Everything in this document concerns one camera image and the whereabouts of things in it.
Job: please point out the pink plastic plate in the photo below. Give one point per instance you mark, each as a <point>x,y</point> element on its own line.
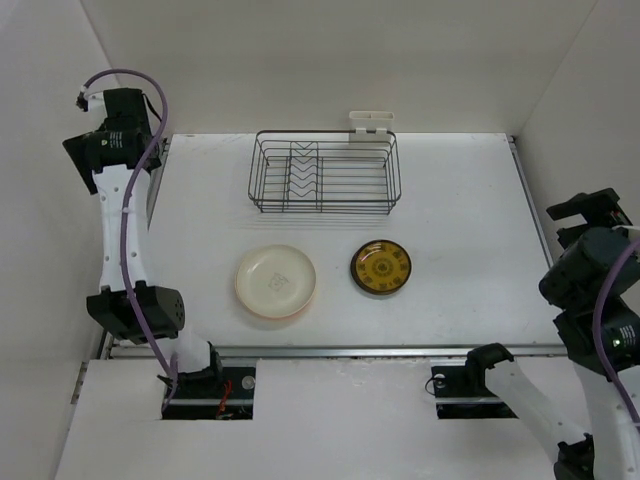
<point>300,314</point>

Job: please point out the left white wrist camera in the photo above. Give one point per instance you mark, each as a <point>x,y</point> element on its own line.
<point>88,101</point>

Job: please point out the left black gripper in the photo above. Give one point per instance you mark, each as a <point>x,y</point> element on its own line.
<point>76,145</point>

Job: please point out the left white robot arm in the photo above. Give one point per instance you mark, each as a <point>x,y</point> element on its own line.
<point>131,305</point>

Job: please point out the yellow brown patterned plate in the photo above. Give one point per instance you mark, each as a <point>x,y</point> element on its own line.
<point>381,267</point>

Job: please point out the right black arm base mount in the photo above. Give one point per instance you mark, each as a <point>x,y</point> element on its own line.
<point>458,398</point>

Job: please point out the white plastic cutlery holder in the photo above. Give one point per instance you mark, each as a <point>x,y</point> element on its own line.
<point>364,123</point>

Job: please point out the black wire dish rack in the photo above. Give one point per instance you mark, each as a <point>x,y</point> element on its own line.
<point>325,171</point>

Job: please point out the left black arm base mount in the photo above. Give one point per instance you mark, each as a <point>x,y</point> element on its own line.
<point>223,395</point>

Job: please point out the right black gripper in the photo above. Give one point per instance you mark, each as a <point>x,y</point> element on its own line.
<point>598,206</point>

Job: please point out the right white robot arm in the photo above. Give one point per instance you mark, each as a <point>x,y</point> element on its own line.
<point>600,332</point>

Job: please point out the cream white plastic plate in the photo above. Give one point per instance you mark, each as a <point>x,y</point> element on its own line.
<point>275,281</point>

